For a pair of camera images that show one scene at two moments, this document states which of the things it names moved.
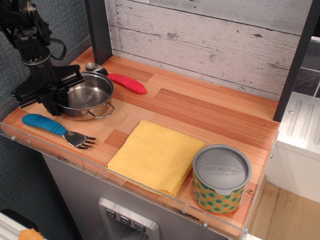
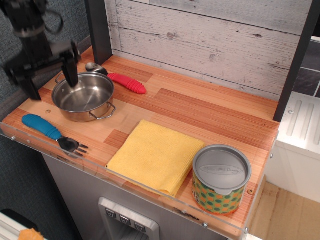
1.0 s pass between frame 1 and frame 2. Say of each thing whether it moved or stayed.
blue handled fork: moved
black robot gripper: moved
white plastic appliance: stayed
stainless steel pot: stayed
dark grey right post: stayed
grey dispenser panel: stayed
